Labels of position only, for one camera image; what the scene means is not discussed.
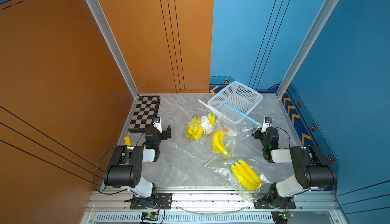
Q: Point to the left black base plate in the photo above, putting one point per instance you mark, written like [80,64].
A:
[153,202]

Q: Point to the yellow banana bunch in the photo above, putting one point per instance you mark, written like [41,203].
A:
[218,144]
[200,126]
[246,176]

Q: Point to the green circuit board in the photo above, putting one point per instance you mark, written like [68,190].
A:
[285,216]
[149,217]

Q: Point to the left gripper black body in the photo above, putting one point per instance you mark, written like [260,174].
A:
[163,136]

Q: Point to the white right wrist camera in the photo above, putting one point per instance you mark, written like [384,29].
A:
[266,124]

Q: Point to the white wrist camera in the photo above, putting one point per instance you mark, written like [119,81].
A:
[266,124]
[157,124]

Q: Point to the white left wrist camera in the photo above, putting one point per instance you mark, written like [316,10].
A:
[157,124]

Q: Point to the right green circuit board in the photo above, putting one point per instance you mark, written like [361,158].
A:
[285,216]

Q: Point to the near zip-top bag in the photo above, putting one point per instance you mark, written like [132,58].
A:
[222,166]

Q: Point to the aluminium corner post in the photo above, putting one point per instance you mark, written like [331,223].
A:
[106,31]
[314,31]

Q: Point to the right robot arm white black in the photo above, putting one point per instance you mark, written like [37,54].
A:
[311,169]

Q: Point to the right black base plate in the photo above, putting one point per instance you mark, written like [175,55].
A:
[274,202]

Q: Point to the left aluminium corner post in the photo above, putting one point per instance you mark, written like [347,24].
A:
[106,31]

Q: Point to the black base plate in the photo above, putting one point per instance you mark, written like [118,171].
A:
[274,202]
[153,202]

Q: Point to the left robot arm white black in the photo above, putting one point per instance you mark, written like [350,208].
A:
[124,170]

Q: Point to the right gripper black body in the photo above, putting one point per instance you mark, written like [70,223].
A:
[259,135]

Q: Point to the left green circuit board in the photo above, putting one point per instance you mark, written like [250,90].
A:
[149,217]

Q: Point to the black brown checkerboard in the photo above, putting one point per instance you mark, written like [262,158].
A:
[146,109]

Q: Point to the white perforated plastic basket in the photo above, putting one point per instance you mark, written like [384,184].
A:
[235,97]

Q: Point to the right aluminium corner post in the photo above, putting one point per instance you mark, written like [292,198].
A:
[314,31]

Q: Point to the small yellow block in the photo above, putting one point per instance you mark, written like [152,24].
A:
[128,142]

